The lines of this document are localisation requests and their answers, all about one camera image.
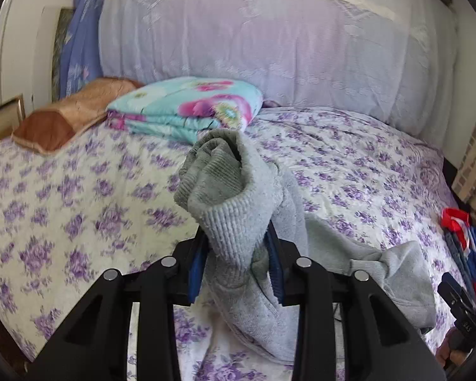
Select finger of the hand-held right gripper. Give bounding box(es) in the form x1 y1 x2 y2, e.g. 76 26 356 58
441 272 476 313

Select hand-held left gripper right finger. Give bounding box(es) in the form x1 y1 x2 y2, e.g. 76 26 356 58
264 222 447 381

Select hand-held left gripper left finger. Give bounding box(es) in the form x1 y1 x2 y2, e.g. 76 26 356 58
26 230 209 381

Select grey sweatshirt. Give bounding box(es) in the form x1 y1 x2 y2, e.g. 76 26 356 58
174 129 437 362

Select person's right hand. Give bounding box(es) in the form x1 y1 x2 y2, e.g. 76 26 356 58
436 339 463 371

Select blue jeans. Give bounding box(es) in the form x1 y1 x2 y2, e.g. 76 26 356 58
444 232 476 310

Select red blue clothes pile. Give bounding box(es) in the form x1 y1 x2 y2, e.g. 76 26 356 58
441 207 476 308

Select purple floral bedspread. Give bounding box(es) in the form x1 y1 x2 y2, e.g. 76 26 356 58
0 105 476 381

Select folded turquoise floral quilt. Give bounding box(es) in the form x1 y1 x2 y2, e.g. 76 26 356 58
106 77 263 144

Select brown satin pillow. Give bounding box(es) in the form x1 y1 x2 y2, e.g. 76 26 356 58
11 78 143 155

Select gold framed board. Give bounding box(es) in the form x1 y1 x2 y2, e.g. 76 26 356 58
0 94 26 149

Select blue hanging cloth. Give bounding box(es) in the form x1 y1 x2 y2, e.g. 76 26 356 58
59 0 112 98

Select dark bed frame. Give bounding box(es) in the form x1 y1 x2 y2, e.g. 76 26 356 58
442 157 476 215

